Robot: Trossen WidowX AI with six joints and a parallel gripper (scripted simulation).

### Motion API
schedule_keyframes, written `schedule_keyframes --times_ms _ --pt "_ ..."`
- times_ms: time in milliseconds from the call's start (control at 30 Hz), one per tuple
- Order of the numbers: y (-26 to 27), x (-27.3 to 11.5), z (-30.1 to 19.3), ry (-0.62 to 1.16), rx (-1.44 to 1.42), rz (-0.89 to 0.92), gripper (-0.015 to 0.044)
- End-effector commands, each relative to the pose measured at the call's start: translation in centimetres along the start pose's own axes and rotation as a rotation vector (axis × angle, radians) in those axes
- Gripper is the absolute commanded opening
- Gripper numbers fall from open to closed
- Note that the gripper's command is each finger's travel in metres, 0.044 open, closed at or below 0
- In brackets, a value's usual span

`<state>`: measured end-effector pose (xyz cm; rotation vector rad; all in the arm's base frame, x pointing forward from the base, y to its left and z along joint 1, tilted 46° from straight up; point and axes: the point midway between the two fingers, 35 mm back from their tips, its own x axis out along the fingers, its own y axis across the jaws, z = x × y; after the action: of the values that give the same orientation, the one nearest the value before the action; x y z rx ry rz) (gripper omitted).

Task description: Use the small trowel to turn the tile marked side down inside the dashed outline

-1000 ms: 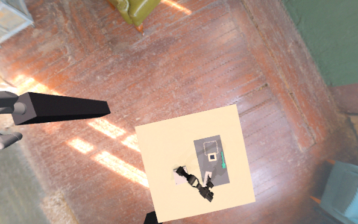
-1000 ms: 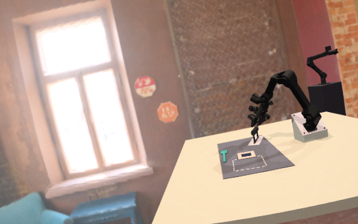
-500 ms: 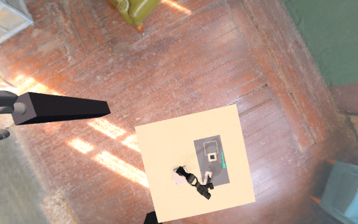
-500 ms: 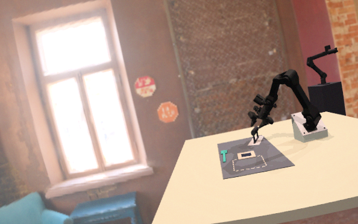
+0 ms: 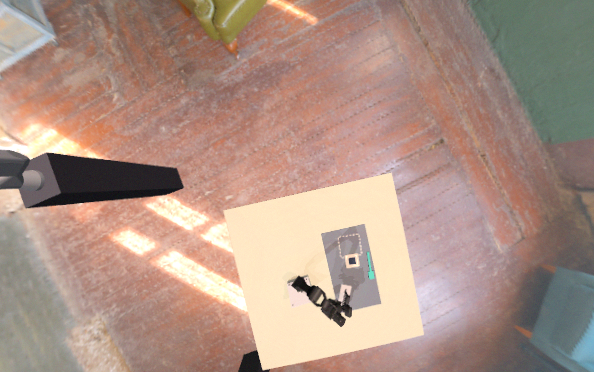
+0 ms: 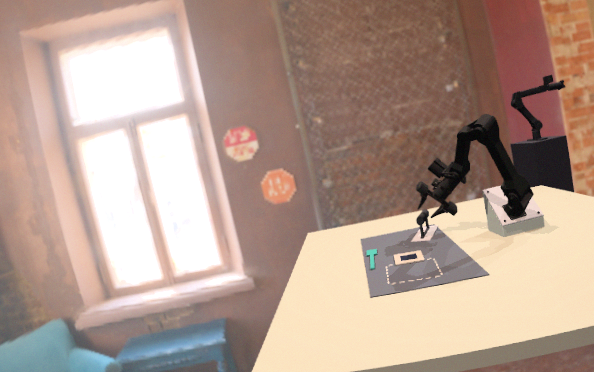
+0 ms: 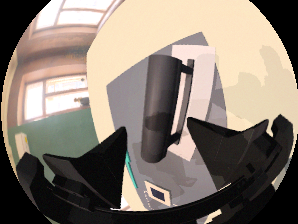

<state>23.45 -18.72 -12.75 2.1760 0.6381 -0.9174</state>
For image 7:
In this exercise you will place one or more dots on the cream tile with dark blue rectangle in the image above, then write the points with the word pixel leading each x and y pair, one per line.
pixel 158 193

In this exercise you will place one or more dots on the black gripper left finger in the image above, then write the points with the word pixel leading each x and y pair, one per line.
pixel 101 169

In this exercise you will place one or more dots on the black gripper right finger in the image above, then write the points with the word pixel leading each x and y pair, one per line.
pixel 222 149

